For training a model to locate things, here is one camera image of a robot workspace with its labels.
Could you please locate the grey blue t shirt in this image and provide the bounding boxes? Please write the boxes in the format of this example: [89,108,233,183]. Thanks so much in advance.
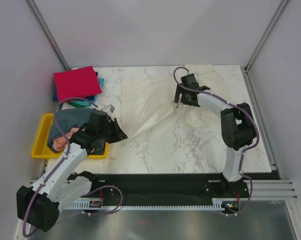
[47,108,97,153]

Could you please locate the aluminium extrusion rail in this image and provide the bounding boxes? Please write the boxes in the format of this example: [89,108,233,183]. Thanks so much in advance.
[251,180,298,201]

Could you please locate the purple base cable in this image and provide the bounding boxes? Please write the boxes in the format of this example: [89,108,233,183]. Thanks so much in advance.
[57,184,126,221]
[221,194,254,217]

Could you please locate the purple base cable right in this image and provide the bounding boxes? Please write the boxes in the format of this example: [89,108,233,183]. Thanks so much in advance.
[221,194,254,217]

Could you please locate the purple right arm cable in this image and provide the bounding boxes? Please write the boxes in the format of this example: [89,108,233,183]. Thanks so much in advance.
[172,66,260,198]

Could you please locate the right aluminium frame post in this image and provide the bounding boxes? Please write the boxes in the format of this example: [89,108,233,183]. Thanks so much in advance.
[242,0,291,74]

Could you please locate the folded magenta t shirt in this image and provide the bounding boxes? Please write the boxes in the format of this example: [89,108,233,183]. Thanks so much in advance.
[52,65,103,104]

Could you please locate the pink t shirt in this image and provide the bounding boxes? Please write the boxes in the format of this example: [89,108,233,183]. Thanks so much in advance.
[52,127,79,153]

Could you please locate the folded green t shirt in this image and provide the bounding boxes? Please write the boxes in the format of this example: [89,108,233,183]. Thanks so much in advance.
[67,101,85,108]

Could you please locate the left aluminium frame post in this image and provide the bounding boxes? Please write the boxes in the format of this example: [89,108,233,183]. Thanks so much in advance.
[25,0,71,71]

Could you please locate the folded turquoise t shirt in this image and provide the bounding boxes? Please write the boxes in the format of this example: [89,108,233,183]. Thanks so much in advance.
[71,77,105,107]

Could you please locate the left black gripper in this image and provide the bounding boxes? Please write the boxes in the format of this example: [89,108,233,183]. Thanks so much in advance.
[97,118,127,144]

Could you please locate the white slotted cable duct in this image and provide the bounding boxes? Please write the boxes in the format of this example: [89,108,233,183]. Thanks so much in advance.
[65,198,240,211]

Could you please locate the yellow plastic tray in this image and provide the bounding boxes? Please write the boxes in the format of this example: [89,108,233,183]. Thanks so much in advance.
[31,112,110,160]

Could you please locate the cream white t shirt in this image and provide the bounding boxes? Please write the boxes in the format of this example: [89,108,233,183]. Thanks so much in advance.
[121,76,221,138]

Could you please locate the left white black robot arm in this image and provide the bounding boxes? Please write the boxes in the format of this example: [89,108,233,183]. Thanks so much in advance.
[16,108,127,232]

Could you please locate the folded navy blue t shirt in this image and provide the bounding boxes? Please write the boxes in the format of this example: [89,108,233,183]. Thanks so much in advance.
[52,71,99,102]

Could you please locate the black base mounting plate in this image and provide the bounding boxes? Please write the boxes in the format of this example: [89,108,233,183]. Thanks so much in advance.
[67,172,251,207]

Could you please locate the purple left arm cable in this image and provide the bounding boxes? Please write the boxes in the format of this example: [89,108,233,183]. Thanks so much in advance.
[22,99,100,238]

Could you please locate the aluminium frame post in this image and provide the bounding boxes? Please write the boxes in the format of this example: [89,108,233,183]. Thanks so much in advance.
[25,0,71,71]
[242,0,291,74]

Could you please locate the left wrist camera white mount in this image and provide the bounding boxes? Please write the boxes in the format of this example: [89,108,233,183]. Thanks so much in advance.
[97,104,115,121]

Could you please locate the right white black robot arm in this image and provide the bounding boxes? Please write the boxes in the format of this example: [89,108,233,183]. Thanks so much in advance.
[174,73,260,197]

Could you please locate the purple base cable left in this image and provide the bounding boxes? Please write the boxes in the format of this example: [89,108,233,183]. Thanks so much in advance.
[57,184,126,221]

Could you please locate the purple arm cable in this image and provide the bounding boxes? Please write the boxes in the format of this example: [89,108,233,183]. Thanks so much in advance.
[22,99,100,238]
[172,66,260,198]

